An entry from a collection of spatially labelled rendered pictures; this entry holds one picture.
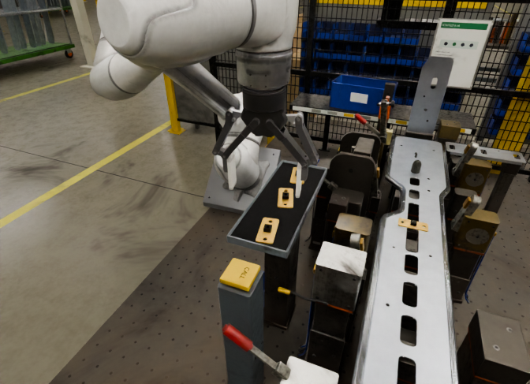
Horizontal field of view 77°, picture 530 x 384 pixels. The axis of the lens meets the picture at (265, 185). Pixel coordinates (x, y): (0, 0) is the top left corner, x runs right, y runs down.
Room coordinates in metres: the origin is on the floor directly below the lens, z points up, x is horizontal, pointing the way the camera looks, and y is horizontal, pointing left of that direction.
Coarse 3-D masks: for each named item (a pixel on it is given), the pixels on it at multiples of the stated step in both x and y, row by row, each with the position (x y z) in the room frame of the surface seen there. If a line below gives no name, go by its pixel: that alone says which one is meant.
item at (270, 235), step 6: (264, 222) 0.59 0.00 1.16; (276, 222) 0.59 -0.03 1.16; (264, 228) 0.56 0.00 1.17; (270, 228) 0.56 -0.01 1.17; (276, 228) 0.58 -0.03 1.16; (258, 234) 0.55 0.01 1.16; (264, 234) 0.55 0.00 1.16; (270, 234) 0.55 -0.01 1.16; (258, 240) 0.53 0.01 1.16; (264, 240) 0.53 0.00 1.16; (270, 240) 0.53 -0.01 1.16
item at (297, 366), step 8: (288, 360) 0.33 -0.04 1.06; (296, 360) 0.33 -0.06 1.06; (296, 368) 0.32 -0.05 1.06; (304, 368) 0.32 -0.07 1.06; (312, 368) 0.32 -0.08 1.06; (320, 368) 0.32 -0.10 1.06; (296, 376) 0.31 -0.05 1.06; (304, 376) 0.31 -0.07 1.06; (312, 376) 0.31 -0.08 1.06; (320, 376) 0.31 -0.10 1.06; (328, 376) 0.31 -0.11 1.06; (336, 376) 0.31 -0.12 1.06
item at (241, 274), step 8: (232, 264) 0.47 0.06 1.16; (240, 264) 0.47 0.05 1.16; (248, 264) 0.47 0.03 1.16; (224, 272) 0.45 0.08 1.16; (232, 272) 0.45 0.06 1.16; (240, 272) 0.45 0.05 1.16; (248, 272) 0.45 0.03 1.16; (256, 272) 0.45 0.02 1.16; (224, 280) 0.43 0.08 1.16; (232, 280) 0.43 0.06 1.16; (240, 280) 0.43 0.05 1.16; (248, 280) 0.43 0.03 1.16; (240, 288) 0.42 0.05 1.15; (248, 288) 0.41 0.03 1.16
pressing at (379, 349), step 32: (448, 192) 0.97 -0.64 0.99; (384, 224) 0.78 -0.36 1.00; (384, 256) 0.65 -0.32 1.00; (416, 256) 0.65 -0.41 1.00; (448, 256) 0.66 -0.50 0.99; (384, 288) 0.55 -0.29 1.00; (416, 288) 0.55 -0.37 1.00; (448, 288) 0.55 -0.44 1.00; (384, 320) 0.46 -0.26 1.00; (416, 320) 0.46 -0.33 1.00; (448, 320) 0.46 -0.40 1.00; (384, 352) 0.38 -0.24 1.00; (416, 352) 0.38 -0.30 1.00; (448, 352) 0.38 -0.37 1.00
